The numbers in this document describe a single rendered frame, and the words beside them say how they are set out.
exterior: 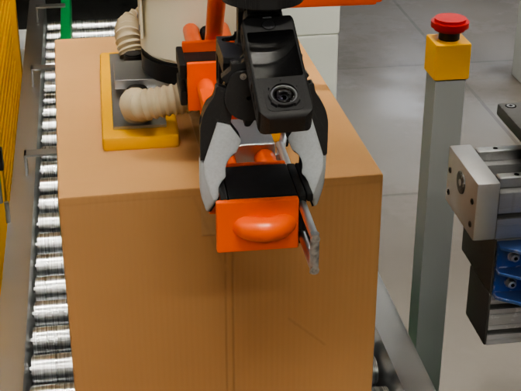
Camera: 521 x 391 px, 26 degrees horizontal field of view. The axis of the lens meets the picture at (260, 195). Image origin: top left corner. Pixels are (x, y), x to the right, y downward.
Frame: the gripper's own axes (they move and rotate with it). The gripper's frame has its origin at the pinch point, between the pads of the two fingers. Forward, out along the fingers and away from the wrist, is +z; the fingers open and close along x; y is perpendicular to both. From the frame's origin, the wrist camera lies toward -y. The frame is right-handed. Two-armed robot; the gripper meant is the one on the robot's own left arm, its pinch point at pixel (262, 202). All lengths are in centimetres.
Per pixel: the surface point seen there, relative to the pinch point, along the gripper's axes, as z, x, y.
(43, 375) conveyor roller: 68, 27, 72
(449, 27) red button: 16, -49, 98
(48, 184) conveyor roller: 66, 27, 145
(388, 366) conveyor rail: 62, -31, 60
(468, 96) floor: 117, -132, 316
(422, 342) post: 85, -49, 99
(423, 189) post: 50, -47, 101
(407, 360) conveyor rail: 60, -34, 59
